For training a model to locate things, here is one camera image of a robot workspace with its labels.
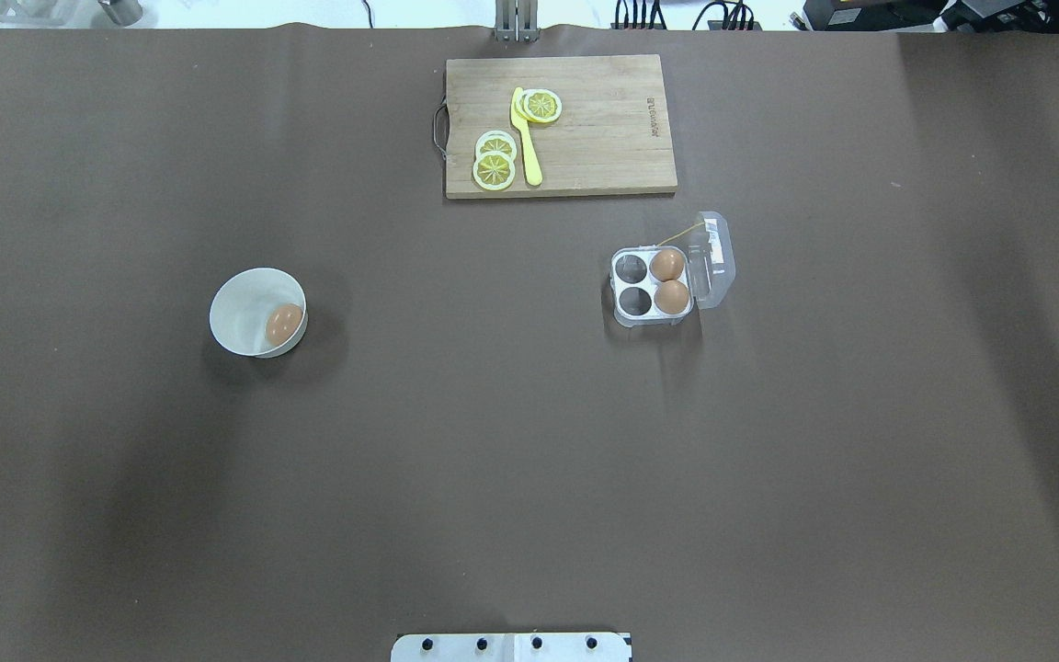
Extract clear plastic egg box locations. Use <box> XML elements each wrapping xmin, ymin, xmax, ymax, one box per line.
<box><xmin>609</xmin><ymin>212</ymin><xmax>738</xmax><ymax>328</ymax></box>

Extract brown egg from bowl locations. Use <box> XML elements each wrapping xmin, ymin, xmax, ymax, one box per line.
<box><xmin>265</xmin><ymin>304</ymin><xmax>305</xmax><ymax>348</ymax></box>

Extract brown egg in box front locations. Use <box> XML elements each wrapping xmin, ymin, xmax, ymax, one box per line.
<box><xmin>653</xmin><ymin>280</ymin><xmax>690</xmax><ymax>315</ymax></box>

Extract brown egg in box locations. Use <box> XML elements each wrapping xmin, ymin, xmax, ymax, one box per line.
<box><xmin>650</xmin><ymin>247</ymin><xmax>686</xmax><ymax>282</ymax></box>
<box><xmin>653</xmin><ymin>280</ymin><xmax>690</xmax><ymax>315</ymax></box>

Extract brown egg in box rear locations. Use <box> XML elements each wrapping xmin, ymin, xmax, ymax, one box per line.
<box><xmin>650</xmin><ymin>247</ymin><xmax>686</xmax><ymax>282</ymax></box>

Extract lower lemon slice of pair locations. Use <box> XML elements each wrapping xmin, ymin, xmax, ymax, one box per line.
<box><xmin>473</xmin><ymin>151</ymin><xmax>517</xmax><ymax>191</ymax></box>

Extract lemon slice of pair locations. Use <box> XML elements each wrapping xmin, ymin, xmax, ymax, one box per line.
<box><xmin>474</xmin><ymin>130</ymin><xmax>518</xmax><ymax>160</ymax></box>
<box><xmin>473</xmin><ymin>151</ymin><xmax>517</xmax><ymax>191</ymax></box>

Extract yellow plastic knife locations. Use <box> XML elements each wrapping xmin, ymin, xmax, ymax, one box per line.
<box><xmin>509</xmin><ymin>86</ymin><xmax>543</xmax><ymax>186</ymax></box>

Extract upper lemon slice of pair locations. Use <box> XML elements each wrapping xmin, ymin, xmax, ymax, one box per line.
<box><xmin>474</xmin><ymin>130</ymin><xmax>518</xmax><ymax>160</ymax></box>

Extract wooden cutting board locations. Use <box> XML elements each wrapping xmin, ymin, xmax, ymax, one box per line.
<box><xmin>445</xmin><ymin>54</ymin><xmax>678</xmax><ymax>200</ymax></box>

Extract lemon slice near knife tip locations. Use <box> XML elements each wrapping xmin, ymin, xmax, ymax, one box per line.
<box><xmin>514</xmin><ymin>88</ymin><xmax>563</xmax><ymax>124</ymax></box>

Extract white bowl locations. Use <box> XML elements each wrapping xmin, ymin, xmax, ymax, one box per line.
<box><xmin>209</xmin><ymin>267</ymin><xmax>310</xmax><ymax>358</ymax></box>

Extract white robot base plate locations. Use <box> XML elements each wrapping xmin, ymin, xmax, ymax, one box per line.
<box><xmin>390</xmin><ymin>632</ymin><xmax>633</xmax><ymax>661</ymax></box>

